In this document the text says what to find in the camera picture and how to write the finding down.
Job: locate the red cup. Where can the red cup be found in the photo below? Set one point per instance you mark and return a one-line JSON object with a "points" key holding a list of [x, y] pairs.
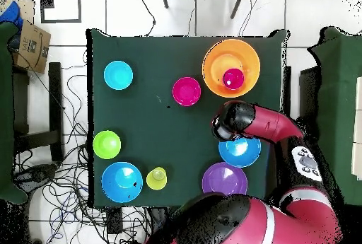
{"points": [[233, 79]]}

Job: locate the large purple bowl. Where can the large purple bowl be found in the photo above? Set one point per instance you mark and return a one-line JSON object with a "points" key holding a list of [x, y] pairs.
{"points": [[224, 180]]}

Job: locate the large orange bowl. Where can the large orange bowl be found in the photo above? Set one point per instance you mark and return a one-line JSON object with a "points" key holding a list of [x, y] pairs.
{"points": [[226, 54]]}

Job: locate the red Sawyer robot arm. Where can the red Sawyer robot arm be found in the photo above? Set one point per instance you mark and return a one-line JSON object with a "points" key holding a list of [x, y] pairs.
{"points": [[271, 125]]}

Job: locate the dark green tablecloth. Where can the dark green tablecloth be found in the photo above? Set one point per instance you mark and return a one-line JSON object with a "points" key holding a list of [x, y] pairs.
{"points": [[158, 130]]}

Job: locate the small red bowl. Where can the small red bowl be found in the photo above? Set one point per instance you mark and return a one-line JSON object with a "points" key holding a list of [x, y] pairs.
{"points": [[186, 91]]}

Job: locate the yellow cup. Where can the yellow cup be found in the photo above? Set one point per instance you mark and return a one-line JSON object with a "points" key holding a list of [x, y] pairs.
{"points": [[156, 178]]}

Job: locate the small green bowl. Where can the small green bowl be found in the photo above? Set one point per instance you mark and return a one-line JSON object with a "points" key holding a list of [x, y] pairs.
{"points": [[107, 145]]}

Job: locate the small light blue bowl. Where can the small light blue bowl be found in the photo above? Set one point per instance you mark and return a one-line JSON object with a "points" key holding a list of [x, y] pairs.
{"points": [[118, 75]]}

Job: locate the black power box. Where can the black power box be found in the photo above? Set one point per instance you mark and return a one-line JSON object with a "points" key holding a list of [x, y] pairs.
{"points": [[114, 220]]}

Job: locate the black stand base with knob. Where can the black stand base with knob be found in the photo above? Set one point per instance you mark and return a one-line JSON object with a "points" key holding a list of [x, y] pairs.
{"points": [[36, 174]]}

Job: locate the green covered side table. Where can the green covered side table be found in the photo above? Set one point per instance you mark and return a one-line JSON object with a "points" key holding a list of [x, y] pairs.
{"points": [[5, 114], [339, 99]]}

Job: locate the cardboard box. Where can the cardboard box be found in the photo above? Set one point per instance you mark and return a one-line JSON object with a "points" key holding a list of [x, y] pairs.
{"points": [[32, 48]]}

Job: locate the blue cloth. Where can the blue cloth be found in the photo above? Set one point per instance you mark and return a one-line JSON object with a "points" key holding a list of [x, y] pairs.
{"points": [[12, 14]]}

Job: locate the black bench frame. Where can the black bench frame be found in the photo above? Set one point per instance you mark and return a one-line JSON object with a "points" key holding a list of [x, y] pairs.
{"points": [[55, 99]]}

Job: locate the black side frame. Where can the black side frame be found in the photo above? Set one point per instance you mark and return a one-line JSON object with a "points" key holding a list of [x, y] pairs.
{"points": [[308, 99]]}

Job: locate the black square floor frame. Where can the black square floor frame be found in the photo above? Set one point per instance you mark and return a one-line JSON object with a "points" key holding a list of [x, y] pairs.
{"points": [[46, 0]]}

